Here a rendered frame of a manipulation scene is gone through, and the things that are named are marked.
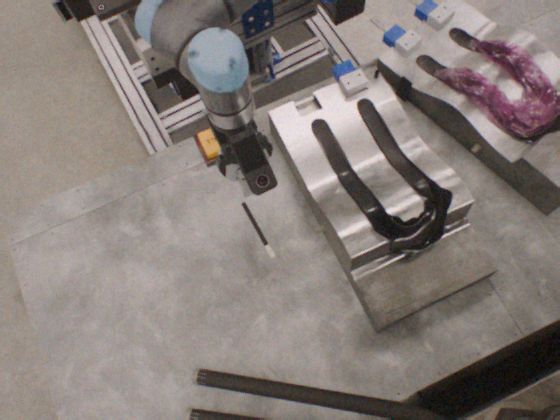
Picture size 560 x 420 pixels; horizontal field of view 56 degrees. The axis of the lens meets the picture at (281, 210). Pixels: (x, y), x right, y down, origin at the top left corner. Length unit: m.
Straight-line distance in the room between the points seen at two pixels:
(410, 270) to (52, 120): 1.74
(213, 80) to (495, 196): 0.72
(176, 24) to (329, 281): 0.59
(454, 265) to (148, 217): 0.64
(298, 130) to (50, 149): 1.42
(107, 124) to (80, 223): 1.11
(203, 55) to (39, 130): 1.74
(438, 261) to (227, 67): 0.58
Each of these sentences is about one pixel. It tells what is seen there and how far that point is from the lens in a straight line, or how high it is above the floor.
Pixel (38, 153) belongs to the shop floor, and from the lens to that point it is 2.35.
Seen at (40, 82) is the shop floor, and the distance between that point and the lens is 2.53.
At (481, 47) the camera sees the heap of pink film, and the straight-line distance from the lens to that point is 1.29.
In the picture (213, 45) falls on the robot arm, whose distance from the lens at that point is 0.72.
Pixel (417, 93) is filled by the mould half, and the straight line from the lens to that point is 1.23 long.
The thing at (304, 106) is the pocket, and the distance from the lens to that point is 1.17.
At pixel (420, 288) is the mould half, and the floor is 0.86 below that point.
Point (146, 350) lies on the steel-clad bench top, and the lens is 1.11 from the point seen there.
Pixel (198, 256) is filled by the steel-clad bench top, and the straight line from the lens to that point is 1.12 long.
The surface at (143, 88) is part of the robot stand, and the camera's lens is 2.07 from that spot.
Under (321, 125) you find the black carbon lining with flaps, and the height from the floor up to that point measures 0.89.
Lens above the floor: 1.86
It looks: 69 degrees down
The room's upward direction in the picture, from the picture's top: 7 degrees counter-clockwise
